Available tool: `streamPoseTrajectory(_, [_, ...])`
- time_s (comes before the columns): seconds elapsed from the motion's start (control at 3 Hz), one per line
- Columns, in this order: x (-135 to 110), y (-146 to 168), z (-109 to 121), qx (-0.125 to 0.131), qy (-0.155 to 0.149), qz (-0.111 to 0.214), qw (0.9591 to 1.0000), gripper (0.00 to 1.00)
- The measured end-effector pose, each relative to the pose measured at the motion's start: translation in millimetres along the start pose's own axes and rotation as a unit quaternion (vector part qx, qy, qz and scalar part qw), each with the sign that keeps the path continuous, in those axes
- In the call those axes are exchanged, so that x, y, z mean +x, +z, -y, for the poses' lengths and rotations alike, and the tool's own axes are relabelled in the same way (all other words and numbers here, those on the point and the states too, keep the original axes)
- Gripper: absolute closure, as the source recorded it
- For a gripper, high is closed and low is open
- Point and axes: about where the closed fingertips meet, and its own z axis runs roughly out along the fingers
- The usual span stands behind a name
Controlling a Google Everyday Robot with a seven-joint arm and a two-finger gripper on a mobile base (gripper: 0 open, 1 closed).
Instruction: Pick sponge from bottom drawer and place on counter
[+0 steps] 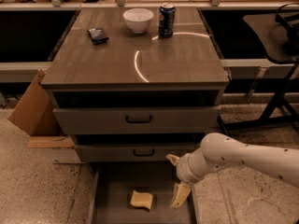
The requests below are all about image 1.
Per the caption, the black drawer handle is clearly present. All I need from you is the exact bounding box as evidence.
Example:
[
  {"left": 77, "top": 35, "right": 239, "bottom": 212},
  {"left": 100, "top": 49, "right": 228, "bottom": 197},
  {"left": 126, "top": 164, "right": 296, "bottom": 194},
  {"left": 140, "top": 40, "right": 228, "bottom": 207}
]
[
  {"left": 133, "top": 149, "right": 155, "bottom": 157},
  {"left": 125, "top": 115, "right": 152, "bottom": 124}
]

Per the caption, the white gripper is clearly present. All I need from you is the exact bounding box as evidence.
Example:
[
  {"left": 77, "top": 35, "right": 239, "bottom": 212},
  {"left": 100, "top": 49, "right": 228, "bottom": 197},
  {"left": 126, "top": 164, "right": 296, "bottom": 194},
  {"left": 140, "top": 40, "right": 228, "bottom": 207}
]
[{"left": 166, "top": 153, "right": 203, "bottom": 209}]

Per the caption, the grey top drawer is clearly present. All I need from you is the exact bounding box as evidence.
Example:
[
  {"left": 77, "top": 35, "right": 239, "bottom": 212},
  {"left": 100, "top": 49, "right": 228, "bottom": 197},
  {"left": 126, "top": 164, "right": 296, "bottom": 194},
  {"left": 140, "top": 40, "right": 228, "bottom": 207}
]
[{"left": 53, "top": 106, "right": 220, "bottom": 134}]

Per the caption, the white ceramic bowl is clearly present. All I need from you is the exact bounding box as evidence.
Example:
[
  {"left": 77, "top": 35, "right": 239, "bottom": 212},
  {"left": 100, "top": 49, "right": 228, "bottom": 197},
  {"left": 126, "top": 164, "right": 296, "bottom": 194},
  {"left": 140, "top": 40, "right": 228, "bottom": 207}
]
[{"left": 123, "top": 8, "right": 153, "bottom": 34}]

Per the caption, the grey middle drawer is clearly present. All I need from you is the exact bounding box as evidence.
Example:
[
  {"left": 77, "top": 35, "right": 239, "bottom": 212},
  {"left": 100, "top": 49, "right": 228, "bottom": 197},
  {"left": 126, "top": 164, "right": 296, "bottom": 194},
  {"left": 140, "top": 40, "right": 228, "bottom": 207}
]
[{"left": 75, "top": 143, "right": 200, "bottom": 162}]

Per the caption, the grey drawer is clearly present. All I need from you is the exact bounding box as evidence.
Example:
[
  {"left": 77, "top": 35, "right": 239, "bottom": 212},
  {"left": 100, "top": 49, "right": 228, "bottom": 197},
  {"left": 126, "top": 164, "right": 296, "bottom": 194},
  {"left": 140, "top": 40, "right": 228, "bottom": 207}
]
[
  {"left": 75, "top": 143, "right": 200, "bottom": 162},
  {"left": 87, "top": 161, "right": 197, "bottom": 224},
  {"left": 53, "top": 106, "right": 220, "bottom": 134}
]

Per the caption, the grey drawer cabinet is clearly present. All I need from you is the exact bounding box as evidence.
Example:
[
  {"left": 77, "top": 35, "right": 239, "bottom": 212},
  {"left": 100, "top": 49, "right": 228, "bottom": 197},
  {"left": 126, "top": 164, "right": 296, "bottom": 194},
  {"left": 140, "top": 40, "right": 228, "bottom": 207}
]
[{"left": 40, "top": 7, "right": 232, "bottom": 224}]

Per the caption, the blue soda can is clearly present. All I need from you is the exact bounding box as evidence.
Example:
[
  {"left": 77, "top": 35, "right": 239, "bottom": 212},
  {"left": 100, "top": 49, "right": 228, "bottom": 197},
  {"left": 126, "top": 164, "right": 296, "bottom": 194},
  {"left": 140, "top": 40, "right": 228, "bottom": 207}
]
[{"left": 158, "top": 3, "right": 176, "bottom": 38}]

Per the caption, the brown cardboard box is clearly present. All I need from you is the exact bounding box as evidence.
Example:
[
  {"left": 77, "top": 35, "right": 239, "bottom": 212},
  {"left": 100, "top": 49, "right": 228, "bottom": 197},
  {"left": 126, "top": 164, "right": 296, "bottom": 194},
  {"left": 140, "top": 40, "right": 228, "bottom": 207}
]
[{"left": 7, "top": 69, "right": 82, "bottom": 165}]

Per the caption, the dark snack packet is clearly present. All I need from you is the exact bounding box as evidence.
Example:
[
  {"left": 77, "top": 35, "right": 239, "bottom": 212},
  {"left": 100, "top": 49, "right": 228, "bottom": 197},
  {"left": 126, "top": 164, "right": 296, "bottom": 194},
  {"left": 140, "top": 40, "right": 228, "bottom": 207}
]
[{"left": 87, "top": 28, "right": 108, "bottom": 44}]

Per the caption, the black top drawer handle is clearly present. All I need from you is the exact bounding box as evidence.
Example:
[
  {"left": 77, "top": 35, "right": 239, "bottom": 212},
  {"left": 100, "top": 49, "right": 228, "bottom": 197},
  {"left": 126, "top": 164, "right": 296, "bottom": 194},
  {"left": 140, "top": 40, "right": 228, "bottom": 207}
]
[{"left": 125, "top": 115, "right": 152, "bottom": 124}]

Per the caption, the grey bottom drawer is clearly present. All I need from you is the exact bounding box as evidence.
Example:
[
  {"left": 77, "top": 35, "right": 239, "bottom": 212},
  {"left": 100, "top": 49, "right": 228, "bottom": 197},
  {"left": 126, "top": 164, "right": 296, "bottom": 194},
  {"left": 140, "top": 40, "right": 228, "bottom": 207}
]
[{"left": 87, "top": 161, "right": 197, "bottom": 224}]

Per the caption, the black side table stand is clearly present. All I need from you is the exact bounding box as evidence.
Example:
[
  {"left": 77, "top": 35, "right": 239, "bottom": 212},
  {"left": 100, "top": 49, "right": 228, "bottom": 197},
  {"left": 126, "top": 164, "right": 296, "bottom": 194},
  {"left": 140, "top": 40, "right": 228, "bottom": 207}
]
[{"left": 218, "top": 3, "right": 299, "bottom": 134}]

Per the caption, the yellow sponge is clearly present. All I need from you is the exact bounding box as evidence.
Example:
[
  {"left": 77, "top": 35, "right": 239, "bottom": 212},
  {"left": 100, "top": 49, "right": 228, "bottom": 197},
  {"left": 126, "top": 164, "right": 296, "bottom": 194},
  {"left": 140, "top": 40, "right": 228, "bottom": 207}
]
[{"left": 130, "top": 190, "right": 153, "bottom": 210}]

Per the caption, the black middle drawer handle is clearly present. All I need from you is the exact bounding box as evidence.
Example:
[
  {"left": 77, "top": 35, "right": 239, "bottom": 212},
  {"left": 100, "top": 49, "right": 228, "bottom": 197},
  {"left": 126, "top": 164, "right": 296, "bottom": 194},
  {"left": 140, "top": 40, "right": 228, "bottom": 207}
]
[{"left": 133, "top": 149, "right": 155, "bottom": 157}]

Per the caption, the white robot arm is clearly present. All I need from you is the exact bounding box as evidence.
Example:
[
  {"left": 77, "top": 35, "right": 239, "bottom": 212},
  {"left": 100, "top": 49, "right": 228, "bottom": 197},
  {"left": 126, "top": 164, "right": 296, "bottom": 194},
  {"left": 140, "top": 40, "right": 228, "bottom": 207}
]
[{"left": 166, "top": 133, "right": 299, "bottom": 209}]

